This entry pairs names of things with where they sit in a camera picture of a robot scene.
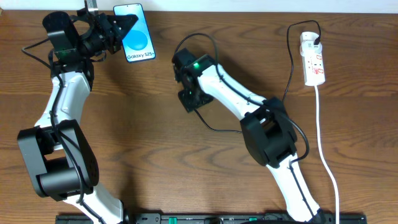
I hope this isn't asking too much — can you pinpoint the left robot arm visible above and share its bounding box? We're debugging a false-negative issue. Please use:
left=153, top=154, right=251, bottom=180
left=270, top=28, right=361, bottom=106
left=17, top=9, right=138, bottom=223

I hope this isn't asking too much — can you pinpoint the white power strip cord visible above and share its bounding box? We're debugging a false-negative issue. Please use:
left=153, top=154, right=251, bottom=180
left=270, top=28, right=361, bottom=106
left=313, top=85, right=340, bottom=224

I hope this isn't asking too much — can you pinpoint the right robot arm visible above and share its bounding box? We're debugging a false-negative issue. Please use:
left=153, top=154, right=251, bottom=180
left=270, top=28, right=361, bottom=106
left=172, top=49, right=322, bottom=223

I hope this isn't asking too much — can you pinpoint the white USB charger plug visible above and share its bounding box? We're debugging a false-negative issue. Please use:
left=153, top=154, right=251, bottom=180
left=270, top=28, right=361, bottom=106
left=300, top=39, right=323, bottom=57

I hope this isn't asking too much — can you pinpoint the blue Samsung Galaxy smartphone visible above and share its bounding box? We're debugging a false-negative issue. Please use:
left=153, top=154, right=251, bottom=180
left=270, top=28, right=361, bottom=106
left=113, top=3, right=156, bottom=63

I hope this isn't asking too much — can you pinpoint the white power strip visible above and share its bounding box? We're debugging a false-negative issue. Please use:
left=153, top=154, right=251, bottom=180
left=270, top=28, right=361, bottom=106
left=300, top=32, right=326, bottom=86

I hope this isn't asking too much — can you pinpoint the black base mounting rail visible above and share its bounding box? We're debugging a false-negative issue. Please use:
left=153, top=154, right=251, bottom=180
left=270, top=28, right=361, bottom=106
left=55, top=212, right=368, bottom=224

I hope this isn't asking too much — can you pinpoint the black USB charging cable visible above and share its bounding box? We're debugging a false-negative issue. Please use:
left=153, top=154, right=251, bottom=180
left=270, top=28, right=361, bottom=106
left=194, top=20, right=322, bottom=133

